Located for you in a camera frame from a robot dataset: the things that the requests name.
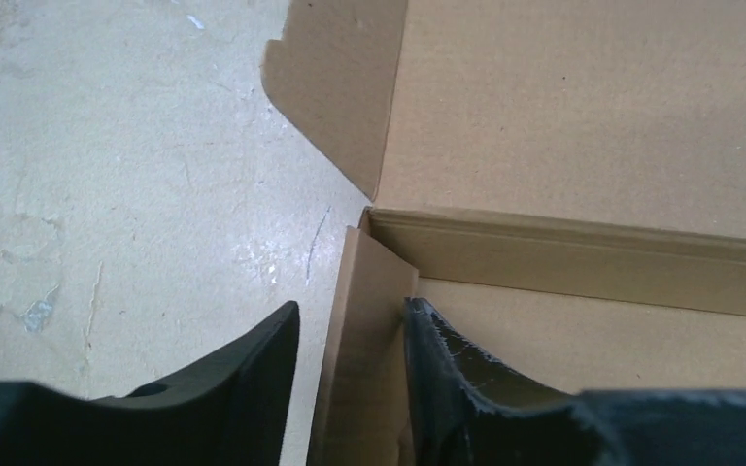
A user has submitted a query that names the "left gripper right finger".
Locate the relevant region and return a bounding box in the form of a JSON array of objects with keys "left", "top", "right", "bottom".
[{"left": 404, "top": 298, "right": 746, "bottom": 465}]

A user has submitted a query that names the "brown cardboard box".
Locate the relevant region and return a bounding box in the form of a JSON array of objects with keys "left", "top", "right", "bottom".
[{"left": 261, "top": 1, "right": 746, "bottom": 465}]

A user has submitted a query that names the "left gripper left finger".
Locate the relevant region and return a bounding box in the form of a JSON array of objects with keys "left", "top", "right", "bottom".
[{"left": 0, "top": 301, "right": 300, "bottom": 465}]

